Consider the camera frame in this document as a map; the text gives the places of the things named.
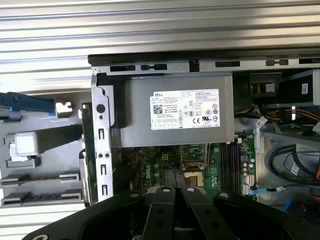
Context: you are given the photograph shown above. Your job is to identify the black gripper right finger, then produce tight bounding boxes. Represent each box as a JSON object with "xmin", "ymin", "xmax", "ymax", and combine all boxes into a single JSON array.
[{"xmin": 175, "ymin": 168, "xmax": 320, "ymax": 240}]

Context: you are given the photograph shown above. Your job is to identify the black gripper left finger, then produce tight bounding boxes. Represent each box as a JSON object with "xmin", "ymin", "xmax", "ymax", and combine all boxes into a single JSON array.
[{"xmin": 21, "ymin": 168, "xmax": 177, "ymax": 240}]

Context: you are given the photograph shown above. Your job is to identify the black RAM slot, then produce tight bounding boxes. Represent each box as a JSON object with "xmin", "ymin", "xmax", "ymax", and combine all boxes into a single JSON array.
[
  {"xmin": 220, "ymin": 143, "xmax": 226, "ymax": 193},
  {"xmin": 225, "ymin": 143, "xmax": 231, "ymax": 193},
  {"xmin": 230, "ymin": 143, "xmax": 236, "ymax": 193},
  {"xmin": 235, "ymin": 143, "xmax": 241, "ymax": 193}
]

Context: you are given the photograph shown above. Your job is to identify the CPU socket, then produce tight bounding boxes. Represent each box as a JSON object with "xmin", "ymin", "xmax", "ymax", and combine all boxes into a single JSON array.
[{"xmin": 183, "ymin": 171, "xmax": 205, "ymax": 188}]

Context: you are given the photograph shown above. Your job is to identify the green motherboard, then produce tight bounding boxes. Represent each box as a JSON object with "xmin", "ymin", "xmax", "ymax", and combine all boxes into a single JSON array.
[{"xmin": 113, "ymin": 134, "xmax": 258, "ymax": 201}]

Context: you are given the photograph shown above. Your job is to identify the metal socket cover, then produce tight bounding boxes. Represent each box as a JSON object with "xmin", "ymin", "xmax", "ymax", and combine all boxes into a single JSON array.
[{"xmin": 179, "ymin": 143, "xmax": 208, "ymax": 171}]

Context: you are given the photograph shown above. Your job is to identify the grey power supply unit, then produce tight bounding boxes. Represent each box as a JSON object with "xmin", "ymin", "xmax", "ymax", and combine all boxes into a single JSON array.
[{"xmin": 111, "ymin": 74, "xmax": 236, "ymax": 148}]

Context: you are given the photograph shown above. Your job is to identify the grey parts rack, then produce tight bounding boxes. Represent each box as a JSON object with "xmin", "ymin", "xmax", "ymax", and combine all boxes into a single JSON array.
[{"xmin": 0, "ymin": 91, "xmax": 87, "ymax": 207}]

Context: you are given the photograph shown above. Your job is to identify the black open PC case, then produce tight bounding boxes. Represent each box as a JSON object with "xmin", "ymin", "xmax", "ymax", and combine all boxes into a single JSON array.
[{"xmin": 87, "ymin": 46, "xmax": 320, "ymax": 210}]

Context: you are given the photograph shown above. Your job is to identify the grey metal drive cage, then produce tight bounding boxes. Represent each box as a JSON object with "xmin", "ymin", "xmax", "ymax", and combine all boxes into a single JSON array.
[{"xmin": 247, "ymin": 69, "xmax": 320, "ymax": 107}]

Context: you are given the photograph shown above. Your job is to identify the silver CPU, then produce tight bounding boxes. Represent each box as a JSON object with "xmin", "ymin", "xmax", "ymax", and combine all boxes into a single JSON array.
[{"xmin": 14, "ymin": 132, "xmax": 40, "ymax": 157}]

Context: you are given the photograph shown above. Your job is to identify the hard disk in blue carrier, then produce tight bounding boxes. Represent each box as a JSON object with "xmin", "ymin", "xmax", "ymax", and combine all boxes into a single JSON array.
[{"xmin": 0, "ymin": 91, "xmax": 57, "ymax": 121}]

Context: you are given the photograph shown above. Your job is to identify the data cable with blue plug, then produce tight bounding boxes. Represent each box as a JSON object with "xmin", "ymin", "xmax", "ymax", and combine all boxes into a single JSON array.
[{"xmin": 249, "ymin": 184, "xmax": 320, "ymax": 196}]

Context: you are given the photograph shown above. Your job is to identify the wire locking lever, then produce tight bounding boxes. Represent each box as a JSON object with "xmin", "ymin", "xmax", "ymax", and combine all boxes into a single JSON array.
[{"xmin": 205, "ymin": 142, "xmax": 211, "ymax": 171}]

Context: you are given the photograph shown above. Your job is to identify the thick black cable loop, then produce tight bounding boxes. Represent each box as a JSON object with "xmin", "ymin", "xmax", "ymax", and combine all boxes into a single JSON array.
[{"xmin": 271, "ymin": 143, "xmax": 320, "ymax": 185}]

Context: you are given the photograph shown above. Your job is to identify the yellow black tan wire bundle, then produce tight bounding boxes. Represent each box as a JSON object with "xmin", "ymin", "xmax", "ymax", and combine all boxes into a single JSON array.
[{"xmin": 234, "ymin": 104, "xmax": 260, "ymax": 120}]

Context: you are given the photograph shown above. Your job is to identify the graphics card with metal bracket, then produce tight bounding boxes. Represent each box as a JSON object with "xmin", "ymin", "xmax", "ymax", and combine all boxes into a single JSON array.
[{"xmin": 54, "ymin": 100, "xmax": 94, "ymax": 208}]

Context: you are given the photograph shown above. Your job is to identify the orange red yellow power wires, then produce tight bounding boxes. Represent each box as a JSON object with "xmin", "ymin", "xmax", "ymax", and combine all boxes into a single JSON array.
[{"xmin": 282, "ymin": 106, "xmax": 320, "ymax": 123}]

